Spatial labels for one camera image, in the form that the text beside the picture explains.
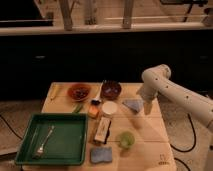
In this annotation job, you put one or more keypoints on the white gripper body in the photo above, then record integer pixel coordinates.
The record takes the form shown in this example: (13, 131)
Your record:
(147, 107)

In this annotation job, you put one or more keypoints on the blue-grey towel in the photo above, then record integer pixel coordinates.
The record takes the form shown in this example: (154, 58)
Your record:
(135, 105)

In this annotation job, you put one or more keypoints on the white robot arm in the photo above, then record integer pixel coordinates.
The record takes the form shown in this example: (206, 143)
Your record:
(156, 79)

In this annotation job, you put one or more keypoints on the white round lid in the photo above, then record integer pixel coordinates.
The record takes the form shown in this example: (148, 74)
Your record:
(109, 108)

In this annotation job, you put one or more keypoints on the green plastic cup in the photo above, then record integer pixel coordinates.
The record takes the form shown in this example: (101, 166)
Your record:
(126, 140)

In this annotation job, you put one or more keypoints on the dark brown bowl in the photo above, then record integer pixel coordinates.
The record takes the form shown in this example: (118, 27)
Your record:
(110, 90)

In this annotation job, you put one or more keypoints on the white and brown box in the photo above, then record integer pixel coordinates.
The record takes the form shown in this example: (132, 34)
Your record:
(102, 130)

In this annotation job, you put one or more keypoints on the white brush with black head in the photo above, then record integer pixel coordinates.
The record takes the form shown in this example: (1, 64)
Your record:
(97, 99)

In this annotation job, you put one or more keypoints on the orange sponge block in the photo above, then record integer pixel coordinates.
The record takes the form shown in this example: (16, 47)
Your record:
(93, 111)

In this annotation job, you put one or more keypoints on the blue sponge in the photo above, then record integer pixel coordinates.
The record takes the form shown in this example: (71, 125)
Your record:
(101, 154)

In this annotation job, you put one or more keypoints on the orange plate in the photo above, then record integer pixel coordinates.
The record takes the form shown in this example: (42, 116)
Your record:
(79, 92)

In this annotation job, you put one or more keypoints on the green chili pepper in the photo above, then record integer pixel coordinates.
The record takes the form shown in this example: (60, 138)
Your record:
(78, 108)

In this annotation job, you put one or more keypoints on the yellow banana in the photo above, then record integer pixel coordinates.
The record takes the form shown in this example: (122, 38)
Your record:
(54, 92)

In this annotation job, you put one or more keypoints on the green plastic tray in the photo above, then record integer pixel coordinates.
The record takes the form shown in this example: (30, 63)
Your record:
(66, 145)

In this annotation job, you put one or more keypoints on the silver fork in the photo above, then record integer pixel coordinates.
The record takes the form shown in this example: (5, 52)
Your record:
(39, 152)

